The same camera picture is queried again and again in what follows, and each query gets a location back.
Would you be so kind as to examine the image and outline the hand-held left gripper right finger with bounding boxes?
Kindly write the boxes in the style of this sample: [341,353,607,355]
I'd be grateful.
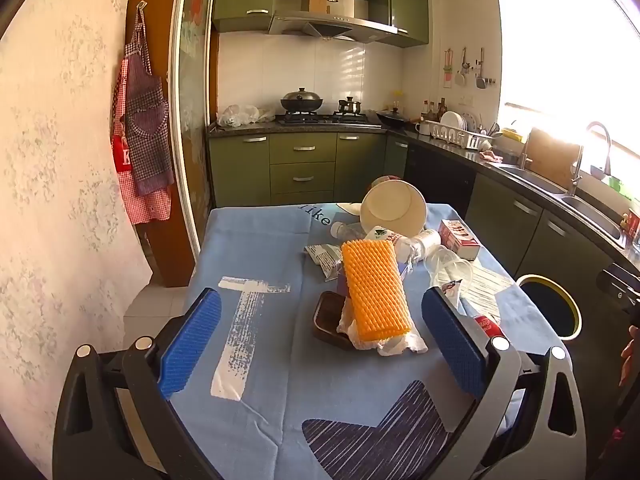
[421,286,587,480]

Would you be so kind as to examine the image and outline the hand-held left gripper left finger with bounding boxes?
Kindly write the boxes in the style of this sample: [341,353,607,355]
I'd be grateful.
[52,287,223,480]

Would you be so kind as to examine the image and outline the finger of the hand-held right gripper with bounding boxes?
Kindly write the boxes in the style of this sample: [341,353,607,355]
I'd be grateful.
[595,261,640,321]

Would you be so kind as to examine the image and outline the red soda can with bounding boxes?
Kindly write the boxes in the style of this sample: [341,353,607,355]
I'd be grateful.
[472,312,507,339]

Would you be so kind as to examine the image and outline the yellow-rimmed trash bin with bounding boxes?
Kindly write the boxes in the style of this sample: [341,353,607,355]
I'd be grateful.
[515,274,583,343]

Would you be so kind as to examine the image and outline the white paper towel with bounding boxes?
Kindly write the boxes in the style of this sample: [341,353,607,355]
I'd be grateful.
[336,305,429,357]

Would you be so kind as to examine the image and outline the clear plastic cup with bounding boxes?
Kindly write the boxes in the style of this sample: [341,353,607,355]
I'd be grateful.
[425,246,474,293]

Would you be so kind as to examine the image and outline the orange textured sponge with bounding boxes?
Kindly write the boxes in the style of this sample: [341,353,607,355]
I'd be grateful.
[341,239,413,343]

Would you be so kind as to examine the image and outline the small white bottle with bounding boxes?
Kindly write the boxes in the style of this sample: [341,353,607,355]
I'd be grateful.
[395,229,443,263]

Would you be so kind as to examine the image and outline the red and white carton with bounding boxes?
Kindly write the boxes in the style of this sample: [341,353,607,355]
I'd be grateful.
[438,218,482,261]

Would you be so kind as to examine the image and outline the clear plastic water bottle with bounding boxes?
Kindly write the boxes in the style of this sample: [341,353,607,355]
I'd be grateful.
[330,221,416,276]

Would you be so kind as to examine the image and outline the brown plastic tray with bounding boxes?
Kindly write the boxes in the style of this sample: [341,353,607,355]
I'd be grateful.
[312,290,353,346]

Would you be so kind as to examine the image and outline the silver snack wrapper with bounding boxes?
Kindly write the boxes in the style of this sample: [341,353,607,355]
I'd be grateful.
[305,242,347,282]

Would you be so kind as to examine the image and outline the person's right hand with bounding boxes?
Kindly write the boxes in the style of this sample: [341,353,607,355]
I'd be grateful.
[620,325,640,388]

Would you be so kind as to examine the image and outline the steel sink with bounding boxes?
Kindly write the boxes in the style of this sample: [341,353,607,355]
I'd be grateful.
[500,162,628,248]

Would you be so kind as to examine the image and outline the green plastic item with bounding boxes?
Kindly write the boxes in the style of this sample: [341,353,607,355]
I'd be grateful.
[605,175,636,201]

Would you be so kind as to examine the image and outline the blue printed tablecloth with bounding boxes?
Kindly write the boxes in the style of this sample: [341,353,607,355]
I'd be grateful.
[172,202,563,480]

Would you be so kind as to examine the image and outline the tall curved steel faucet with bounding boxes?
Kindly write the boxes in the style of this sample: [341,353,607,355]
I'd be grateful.
[567,121,613,196]

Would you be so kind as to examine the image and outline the wooden cutting board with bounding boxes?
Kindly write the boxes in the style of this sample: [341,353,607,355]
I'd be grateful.
[525,127,583,191]

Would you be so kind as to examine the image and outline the red checked apron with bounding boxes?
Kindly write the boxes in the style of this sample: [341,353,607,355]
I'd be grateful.
[111,57,172,225]

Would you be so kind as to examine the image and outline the green lower cabinets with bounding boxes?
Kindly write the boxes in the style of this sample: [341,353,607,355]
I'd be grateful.
[207,130,640,341]

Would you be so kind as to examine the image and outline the white dish rack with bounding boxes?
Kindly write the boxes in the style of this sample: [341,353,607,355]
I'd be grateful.
[430,121,493,151]

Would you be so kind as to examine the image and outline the dark stone countertop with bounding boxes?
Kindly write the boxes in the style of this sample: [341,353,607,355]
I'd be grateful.
[207,120,640,281]

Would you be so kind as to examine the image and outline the purple checked apron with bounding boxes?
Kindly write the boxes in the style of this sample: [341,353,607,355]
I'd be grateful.
[122,7,176,196]

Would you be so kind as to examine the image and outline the black frying pan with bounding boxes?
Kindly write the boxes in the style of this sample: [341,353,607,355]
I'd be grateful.
[375,106,413,128]

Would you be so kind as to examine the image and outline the row of condiment bottles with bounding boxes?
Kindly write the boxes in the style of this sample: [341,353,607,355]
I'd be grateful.
[422,97,448,121]

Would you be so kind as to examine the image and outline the white plastic bag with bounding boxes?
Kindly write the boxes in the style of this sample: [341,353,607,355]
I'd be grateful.
[216,104,276,128]

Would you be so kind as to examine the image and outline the glass sliding door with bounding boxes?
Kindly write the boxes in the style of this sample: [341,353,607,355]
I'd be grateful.
[170,0,221,211]

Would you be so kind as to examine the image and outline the bright window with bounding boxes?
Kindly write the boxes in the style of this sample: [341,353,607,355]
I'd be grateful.
[495,0,640,171]

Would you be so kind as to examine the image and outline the gas stove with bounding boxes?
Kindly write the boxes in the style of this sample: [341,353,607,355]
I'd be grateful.
[274,111,373,126]

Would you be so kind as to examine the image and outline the black wok with lid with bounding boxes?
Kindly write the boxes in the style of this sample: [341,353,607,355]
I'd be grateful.
[280,86,324,113]

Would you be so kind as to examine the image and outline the steel range hood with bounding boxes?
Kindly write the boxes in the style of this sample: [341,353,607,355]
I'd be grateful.
[267,10,398,43]

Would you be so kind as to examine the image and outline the wooden door frame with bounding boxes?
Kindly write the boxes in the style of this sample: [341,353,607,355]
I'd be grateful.
[125,0,221,288]

